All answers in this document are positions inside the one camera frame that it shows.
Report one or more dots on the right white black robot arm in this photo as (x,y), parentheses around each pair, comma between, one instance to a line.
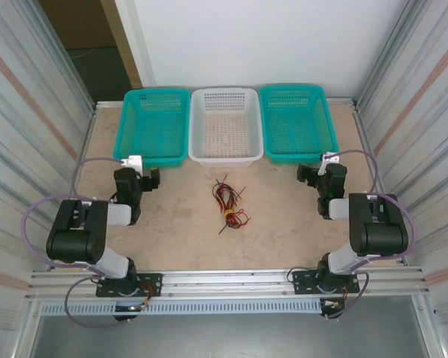
(380,231)

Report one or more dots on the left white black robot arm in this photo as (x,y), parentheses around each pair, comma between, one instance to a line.
(74,242)

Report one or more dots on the teal plastic basket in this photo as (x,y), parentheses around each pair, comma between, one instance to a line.
(153,127)
(298,123)

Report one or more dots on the white plastic basket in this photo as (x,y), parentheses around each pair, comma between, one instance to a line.
(227,127)

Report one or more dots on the small controller board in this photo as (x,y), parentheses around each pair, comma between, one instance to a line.
(331,305)
(128,308)

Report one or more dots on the brown wooden door edge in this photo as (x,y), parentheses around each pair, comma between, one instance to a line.
(123,44)

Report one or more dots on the grey metal panel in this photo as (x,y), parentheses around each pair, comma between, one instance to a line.
(227,335)

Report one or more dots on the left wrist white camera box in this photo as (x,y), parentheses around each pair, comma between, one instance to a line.
(132,162)

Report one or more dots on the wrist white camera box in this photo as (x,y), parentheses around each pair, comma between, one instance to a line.
(329,158)
(132,162)

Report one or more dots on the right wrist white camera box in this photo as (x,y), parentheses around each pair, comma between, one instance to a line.
(329,158)

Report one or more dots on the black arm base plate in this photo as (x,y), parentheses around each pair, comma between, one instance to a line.
(302,281)
(153,283)

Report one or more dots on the aluminium table frame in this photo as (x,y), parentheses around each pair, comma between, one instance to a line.
(227,277)

